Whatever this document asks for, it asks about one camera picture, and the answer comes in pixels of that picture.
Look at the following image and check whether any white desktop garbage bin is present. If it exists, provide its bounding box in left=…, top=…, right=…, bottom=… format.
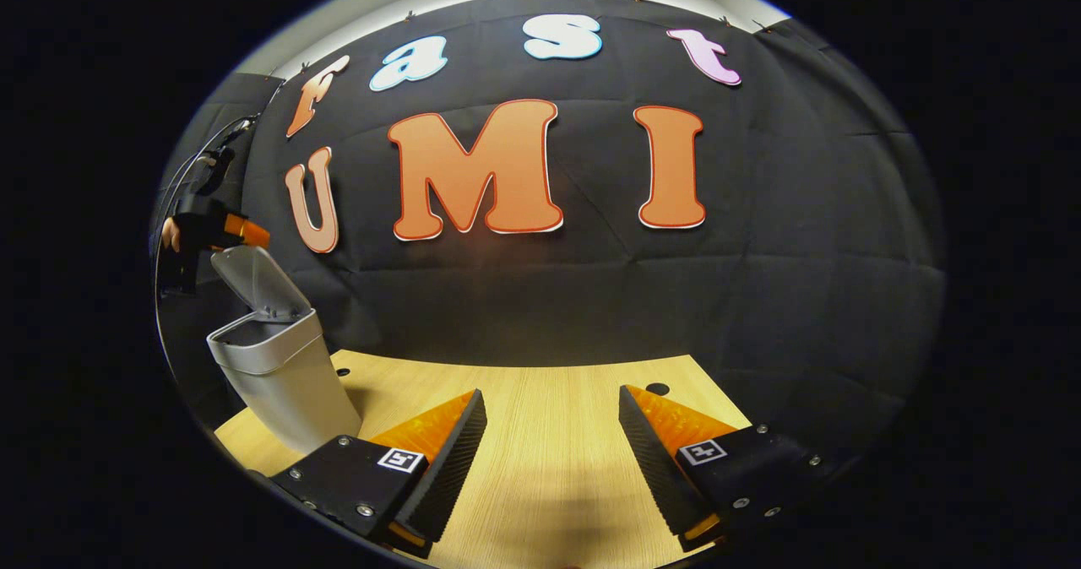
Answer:
left=207, top=246, right=363, bottom=457

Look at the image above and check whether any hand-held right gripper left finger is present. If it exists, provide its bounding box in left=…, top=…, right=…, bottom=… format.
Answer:
left=272, top=388, right=489, bottom=560

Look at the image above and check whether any wooden desktop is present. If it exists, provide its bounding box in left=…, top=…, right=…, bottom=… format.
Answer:
left=214, top=350, right=752, bottom=569

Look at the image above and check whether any black backdrop cloth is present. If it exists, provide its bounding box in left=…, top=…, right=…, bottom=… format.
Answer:
left=150, top=0, right=947, bottom=460

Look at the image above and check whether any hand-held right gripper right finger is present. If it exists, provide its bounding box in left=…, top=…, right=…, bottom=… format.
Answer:
left=618, top=384, right=854, bottom=553

